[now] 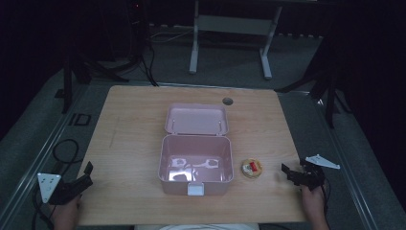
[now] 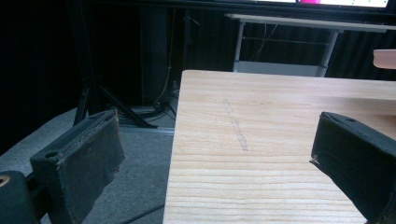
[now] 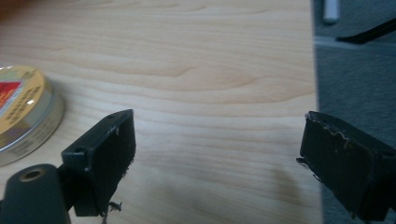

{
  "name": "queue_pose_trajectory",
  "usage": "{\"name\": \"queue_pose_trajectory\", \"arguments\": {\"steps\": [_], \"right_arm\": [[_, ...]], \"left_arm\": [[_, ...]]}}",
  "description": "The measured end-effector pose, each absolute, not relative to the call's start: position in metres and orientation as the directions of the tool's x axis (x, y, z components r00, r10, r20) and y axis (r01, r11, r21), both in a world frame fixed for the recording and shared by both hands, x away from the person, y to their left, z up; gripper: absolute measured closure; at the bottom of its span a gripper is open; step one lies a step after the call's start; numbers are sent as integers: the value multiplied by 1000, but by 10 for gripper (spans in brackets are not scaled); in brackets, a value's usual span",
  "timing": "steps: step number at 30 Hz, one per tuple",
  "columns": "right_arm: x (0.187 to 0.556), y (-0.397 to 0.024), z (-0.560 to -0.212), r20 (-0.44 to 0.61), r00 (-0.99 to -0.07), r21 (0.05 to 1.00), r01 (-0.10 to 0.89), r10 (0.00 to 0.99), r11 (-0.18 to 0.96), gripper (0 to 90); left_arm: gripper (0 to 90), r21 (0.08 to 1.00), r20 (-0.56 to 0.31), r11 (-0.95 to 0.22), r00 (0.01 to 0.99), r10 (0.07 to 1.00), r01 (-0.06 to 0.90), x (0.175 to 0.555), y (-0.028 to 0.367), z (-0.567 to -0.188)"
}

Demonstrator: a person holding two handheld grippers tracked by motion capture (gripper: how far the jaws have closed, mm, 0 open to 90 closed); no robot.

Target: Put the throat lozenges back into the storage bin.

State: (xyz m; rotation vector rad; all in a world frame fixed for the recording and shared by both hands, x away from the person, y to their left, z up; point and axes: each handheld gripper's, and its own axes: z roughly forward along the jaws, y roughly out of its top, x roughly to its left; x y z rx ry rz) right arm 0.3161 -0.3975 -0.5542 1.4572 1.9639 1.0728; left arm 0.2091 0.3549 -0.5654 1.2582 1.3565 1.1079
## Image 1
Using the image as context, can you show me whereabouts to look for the black floor cables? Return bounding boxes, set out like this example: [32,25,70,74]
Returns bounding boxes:
[139,46,160,87]

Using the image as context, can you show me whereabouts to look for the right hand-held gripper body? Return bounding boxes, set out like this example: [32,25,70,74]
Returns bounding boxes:
[288,153,341,192]

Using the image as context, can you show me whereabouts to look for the white floor cable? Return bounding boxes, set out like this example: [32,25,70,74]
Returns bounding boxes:
[148,23,194,44]

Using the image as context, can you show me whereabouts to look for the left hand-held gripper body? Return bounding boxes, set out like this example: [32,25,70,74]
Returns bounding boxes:
[36,172,94,206]

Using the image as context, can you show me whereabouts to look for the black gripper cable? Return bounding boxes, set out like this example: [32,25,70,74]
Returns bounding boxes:
[31,138,81,230]
[320,183,331,224]

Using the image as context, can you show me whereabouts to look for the black computer tower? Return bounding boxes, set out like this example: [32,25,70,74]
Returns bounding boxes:
[125,0,150,63]

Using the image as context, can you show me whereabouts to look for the person's right hand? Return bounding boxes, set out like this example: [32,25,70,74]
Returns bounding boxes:
[300,184,327,219]

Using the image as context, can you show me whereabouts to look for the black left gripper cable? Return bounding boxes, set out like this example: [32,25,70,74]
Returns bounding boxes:
[31,138,81,230]

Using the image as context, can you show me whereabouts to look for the white metal desk frame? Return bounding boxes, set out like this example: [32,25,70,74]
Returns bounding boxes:
[188,0,283,81]

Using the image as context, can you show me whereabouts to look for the pink plastic storage box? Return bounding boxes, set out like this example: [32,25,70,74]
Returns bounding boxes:
[157,103,235,196]

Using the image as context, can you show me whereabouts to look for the person's white shirt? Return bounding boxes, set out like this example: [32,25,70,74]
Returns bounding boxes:
[133,222,261,230]

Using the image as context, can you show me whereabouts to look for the black tripod stand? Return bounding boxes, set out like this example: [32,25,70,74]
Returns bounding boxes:
[275,30,352,129]
[55,52,130,115]

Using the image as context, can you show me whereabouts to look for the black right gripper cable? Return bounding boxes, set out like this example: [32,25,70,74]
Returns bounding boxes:
[320,183,331,224]

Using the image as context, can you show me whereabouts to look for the person's left hand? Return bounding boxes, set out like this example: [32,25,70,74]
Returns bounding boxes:
[50,195,81,230]

